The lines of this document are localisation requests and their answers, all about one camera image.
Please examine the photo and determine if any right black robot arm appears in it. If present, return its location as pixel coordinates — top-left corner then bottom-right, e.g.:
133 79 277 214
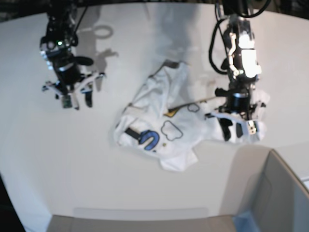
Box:
40 0 105 110

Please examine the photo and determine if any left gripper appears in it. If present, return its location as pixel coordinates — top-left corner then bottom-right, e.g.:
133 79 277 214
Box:
204 93 267 142

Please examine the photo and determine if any white printed t-shirt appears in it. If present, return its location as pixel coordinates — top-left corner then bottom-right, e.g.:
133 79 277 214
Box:
113 60 265 172

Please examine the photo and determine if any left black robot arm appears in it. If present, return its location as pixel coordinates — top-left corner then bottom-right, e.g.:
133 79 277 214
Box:
207 0 270 142

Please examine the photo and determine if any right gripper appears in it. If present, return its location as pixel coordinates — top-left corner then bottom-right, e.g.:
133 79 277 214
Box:
42 72 106 110

